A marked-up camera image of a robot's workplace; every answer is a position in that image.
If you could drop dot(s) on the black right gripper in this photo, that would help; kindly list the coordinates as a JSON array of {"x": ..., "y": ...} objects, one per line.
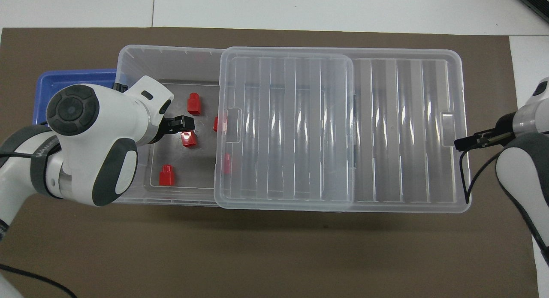
[{"x": 505, "y": 127}]

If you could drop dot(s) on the blue plastic tray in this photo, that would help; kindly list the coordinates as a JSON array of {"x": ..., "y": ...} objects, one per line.
[{"x": 47, "y": 81}]

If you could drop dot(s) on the red block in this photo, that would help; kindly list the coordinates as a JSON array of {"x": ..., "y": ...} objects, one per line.
[
  {"x": 167, "y": 176},
  {"x": 194, "y": 105},
  {"x": 215, "y": 123},
  {"x": 189, "y": 141},
  {"x": 227, "y": 164}
]

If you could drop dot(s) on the dark ribbed device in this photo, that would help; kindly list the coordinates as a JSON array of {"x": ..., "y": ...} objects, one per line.
[{"x": 536, "y": 0}]

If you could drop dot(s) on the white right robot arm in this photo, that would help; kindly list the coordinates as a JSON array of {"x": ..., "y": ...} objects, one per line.
[{"x": 523, "y": 182}]

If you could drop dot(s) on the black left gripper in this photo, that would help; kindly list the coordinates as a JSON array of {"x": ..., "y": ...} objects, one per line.
[{"x": 164, "y": 127}]

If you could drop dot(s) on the clear plastic storage box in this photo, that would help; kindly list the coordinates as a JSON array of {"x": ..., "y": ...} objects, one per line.
[{"x": 184, "y": 66}]

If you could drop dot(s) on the clear ribbed plastic lid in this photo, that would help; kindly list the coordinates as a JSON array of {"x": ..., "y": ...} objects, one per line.
[{"x": 386, "y": 130}]

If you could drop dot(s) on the brown table mat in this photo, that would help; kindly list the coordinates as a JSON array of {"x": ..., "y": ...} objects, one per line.
[{"x": 257, "y": 255}]

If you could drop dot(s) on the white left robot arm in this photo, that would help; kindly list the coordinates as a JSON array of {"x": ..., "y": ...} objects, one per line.
[{"x": 107, "y": 118}]

